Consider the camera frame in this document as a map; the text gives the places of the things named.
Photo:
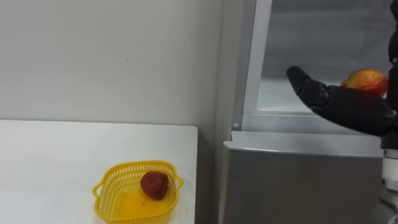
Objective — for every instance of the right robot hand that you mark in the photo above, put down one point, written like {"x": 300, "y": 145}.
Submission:
{"x": 351, "y": 109}

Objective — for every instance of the apple soft toy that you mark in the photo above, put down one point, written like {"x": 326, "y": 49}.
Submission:
{"x": 367, "y": 79}

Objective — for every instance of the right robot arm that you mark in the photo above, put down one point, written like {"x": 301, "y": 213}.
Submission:
{"x": 389, "y": 186}

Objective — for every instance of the grey fridge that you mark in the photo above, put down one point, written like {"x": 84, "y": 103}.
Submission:
{"x": 295, "y": 174}

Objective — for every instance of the strawberry soft toy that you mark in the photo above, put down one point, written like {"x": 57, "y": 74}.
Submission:
{"x": 154, "y": 184}

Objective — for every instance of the yellow plastic basket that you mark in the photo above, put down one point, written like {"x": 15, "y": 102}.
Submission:
{"x": 124, "y": 199}

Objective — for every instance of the white table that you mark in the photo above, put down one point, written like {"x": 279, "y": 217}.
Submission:
{"x": 77, "y": 155}

